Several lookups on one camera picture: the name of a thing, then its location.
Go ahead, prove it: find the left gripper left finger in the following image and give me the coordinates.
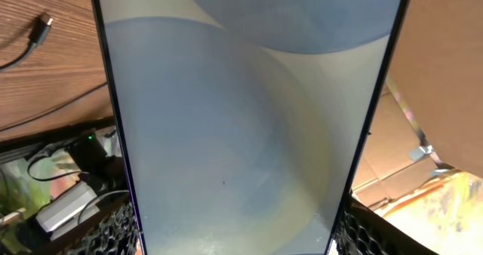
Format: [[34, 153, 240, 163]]
[[37, 195, 140, 255]]

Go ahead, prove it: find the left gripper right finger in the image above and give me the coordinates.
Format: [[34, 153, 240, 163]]
[[335, 198, 437, 255]]

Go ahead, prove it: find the Samsung Galaxy smartphone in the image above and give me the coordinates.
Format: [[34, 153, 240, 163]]
[[91, 0, 408, 254]]

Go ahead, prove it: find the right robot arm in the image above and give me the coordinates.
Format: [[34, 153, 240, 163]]
[[26, 133, 128, 195]]

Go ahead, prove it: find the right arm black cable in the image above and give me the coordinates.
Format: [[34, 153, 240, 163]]
[[26, 149, 129, 226]]

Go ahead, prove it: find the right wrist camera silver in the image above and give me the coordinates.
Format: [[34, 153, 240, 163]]
[[35, 182, 97, 232]]

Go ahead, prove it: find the black USB charging cable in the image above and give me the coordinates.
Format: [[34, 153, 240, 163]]
[[0, 12, 109, 132]]

